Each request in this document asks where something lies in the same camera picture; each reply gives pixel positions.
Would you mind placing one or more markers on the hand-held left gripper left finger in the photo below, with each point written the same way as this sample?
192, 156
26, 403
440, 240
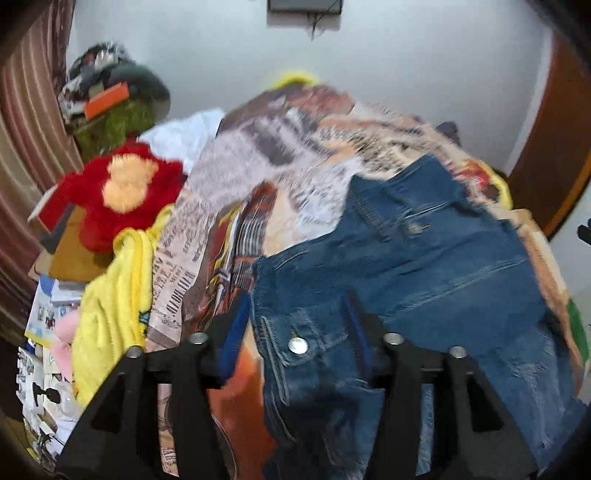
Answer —
233, 341

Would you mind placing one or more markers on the pile of papers and booklets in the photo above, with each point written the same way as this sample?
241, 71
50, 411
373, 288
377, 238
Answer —
46, 314

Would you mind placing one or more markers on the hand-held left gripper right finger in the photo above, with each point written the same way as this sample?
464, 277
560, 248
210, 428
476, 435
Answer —
369, 341

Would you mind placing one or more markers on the red plush toy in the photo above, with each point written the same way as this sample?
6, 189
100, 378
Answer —
87, 194

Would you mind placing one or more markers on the grey backpack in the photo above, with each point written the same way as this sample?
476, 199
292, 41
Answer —
450, 131

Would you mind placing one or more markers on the small black monitor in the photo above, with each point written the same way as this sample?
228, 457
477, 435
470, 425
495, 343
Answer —
304, 4

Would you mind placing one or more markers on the pink plush toy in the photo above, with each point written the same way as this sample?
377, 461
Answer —
64, 341

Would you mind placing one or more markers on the orange box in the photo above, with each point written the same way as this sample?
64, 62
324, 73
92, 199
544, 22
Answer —
108, 100

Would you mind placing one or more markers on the printed blanket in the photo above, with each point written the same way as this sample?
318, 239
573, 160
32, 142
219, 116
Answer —
286, 152

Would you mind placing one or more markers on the yellow fleece blanket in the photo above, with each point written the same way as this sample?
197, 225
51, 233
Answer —
115, 300

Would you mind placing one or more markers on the white cloth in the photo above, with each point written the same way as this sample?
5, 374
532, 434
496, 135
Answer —
184, 136

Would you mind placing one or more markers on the blue denim jacket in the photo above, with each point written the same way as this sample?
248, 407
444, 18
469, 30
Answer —
415, 258

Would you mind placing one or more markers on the dark grey cushion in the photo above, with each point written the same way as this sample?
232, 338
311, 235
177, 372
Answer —
147, 87

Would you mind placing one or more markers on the pile of clutter with orange box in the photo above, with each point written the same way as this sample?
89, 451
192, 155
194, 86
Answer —
87, 69

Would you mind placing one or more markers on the wooden door frame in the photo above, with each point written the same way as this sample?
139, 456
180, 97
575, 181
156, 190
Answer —
554, 138

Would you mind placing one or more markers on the striped pink curtain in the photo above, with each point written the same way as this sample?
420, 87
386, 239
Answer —
27, 138

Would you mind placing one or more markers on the yellow headboard cushion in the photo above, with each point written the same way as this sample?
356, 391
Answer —
295, 78

